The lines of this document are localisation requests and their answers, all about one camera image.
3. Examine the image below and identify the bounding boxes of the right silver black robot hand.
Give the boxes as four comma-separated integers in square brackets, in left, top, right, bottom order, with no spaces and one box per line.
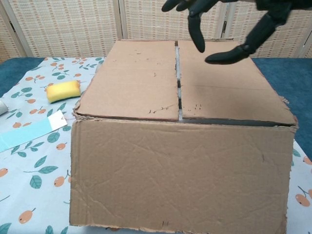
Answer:
[161,0,297,65]

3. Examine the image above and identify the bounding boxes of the brown cardboard box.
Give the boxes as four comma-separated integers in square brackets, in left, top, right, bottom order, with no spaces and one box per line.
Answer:
[69,38,298,232]

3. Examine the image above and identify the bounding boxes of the woven wicker folding screen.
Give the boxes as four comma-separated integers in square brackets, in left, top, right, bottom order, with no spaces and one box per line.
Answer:
[0,0,312,64]

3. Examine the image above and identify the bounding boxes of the yellow sponge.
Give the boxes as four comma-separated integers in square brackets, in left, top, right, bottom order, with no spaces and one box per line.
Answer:
[46,80,82,104]

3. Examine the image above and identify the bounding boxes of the teal and white paper card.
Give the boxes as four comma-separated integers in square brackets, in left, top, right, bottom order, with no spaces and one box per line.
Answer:
[0,109,68,153]

